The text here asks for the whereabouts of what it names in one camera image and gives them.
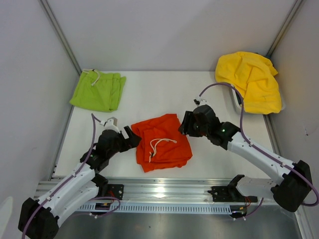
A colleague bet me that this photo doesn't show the orange shorts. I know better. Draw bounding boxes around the orange shorts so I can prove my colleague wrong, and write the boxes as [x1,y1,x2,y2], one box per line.
[131,114,192,173]

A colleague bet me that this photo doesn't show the lime green shorts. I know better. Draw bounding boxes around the lime green shorts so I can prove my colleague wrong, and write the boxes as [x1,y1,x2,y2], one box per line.
[69,69,127,112]

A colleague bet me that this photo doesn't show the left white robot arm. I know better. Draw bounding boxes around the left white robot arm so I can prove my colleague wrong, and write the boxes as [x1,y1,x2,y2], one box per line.
[18,126,142,239]

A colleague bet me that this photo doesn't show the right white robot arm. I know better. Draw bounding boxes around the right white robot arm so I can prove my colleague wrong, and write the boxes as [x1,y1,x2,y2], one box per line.
[178,105,312,212]

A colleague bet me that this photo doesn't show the yellow shorts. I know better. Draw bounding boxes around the yellow shorts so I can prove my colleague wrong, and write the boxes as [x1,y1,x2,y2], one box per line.
[215,51,282,115]

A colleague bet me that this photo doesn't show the white plastic bin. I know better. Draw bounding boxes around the white plastic bin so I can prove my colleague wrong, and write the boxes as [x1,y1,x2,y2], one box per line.
[230,83,286,115]

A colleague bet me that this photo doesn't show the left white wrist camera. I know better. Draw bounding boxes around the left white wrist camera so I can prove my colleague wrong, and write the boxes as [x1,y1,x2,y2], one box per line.
[99,117,120,133]

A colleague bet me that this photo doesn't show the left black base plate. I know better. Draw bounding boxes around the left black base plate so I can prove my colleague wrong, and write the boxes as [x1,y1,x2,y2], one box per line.
[98,184,124,200]

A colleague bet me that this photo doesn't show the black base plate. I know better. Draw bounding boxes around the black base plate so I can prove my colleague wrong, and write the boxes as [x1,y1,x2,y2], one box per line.
[98,184,124,200]
[207,186,258,203]

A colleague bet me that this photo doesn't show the aluminium mounting rail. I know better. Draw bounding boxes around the aluminium mounting rail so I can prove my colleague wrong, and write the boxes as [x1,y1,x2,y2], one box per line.
[37,177,275,207]

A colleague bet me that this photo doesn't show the white slotted cable duct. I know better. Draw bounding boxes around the white slotted cable duct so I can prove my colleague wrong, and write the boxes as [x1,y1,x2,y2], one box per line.
[77,203,232,215]

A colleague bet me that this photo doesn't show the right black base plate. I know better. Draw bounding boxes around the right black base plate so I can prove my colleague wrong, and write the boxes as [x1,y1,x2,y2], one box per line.
[207,186,258,203]

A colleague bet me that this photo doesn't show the right aluminium corner post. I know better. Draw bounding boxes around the right aluminium corner post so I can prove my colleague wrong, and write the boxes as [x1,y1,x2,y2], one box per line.
[266,0,306,59]

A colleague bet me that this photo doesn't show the aluminium corner post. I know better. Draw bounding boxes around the aluminium corner post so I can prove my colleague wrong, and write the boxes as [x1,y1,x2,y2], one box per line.
[266,0,306,59]
[38,0,82,76]

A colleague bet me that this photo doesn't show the left aluminium corner post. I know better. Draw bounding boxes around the left aluminium corner post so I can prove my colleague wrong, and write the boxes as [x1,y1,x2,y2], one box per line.
[38,0,82,76]

